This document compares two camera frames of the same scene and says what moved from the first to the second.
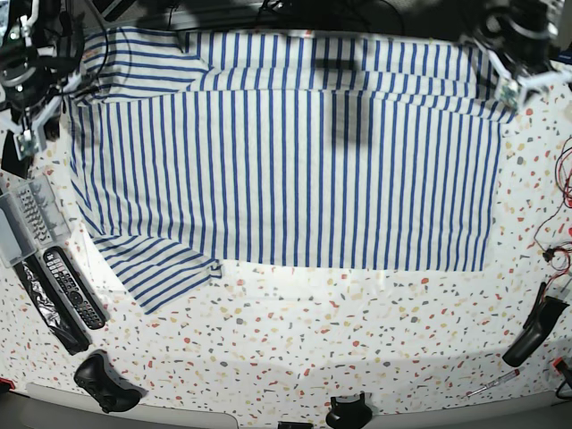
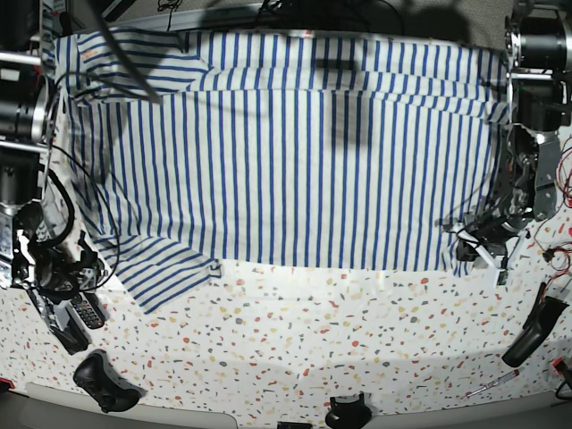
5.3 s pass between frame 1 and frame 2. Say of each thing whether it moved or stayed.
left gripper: moved
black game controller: stayed
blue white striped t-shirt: stayed
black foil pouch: stayed
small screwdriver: stayed
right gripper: moved
